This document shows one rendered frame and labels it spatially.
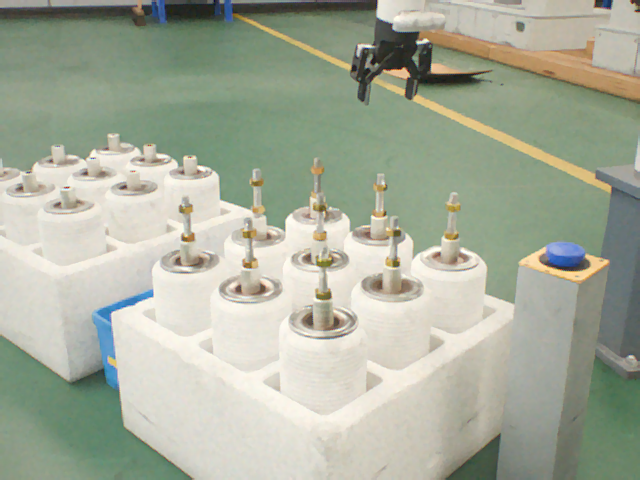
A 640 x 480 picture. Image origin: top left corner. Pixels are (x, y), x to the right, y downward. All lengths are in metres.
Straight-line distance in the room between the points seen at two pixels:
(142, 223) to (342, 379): 0.56
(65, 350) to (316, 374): 0.52
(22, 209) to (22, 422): 0.34
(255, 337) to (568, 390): 0.35
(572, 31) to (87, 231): 3.52
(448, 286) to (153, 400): 0.40
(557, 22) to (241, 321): 3.62
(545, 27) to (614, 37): 0.67
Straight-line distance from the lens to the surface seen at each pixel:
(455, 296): 0.95
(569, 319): 0.82
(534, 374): 0.87
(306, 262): 0.95
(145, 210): 1.24
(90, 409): 1.16
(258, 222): 1.02
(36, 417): 1.17
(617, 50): 3.68
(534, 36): 4.26
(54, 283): 1.16
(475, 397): 0.99
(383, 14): 1.26
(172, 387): 0.95
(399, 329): 0.86
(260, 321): 0.85
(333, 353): 0.78
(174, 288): 0.94
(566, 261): 0.82
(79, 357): 1.22
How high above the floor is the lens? 0.63
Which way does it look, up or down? 22 degrees down
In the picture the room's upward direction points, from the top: straight up
